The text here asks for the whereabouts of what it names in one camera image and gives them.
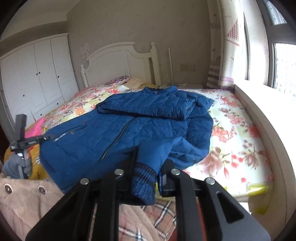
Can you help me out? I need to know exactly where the dark framed window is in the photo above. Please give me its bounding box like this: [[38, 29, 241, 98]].
[[243, 1, 295, 97]]

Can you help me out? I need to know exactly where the white wooden headboard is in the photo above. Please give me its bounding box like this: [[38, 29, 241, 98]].
[[81, 42, 162, 88]]

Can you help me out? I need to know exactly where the blue quilted down coat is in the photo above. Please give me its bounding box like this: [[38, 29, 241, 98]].
[[40, 87, 213, 205]]

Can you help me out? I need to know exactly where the floral bed sheet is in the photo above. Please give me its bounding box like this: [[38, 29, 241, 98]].
[[3, 84, 274, 215]]

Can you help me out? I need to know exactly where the white wardrobe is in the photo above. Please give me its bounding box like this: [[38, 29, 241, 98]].
[[1, 33, 78, 126]]

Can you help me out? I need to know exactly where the beige fleece coat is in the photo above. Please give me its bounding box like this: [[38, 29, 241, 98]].
[[1, 174, 64, 240]]

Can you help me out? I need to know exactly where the embroidered decorative pillow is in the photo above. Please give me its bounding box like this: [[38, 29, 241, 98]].
[[104, 75, 130, 86]]

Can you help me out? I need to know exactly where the patterned cream curtain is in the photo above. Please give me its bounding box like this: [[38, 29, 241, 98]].
[[206, 1, 269, 90]]

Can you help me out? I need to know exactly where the plaid fabric lining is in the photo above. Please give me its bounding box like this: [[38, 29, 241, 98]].
[[118, 199, 176, 240]]

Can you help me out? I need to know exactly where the beige window sill ledge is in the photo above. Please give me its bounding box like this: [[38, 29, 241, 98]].
[[234, 80, 295, 239]]

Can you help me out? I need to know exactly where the peach fleece blanket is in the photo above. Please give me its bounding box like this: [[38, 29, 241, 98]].
[[124, 77, 145, 89]]

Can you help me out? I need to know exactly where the wall power socket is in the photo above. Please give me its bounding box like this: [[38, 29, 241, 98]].
[[180, 64, 195, 72]]

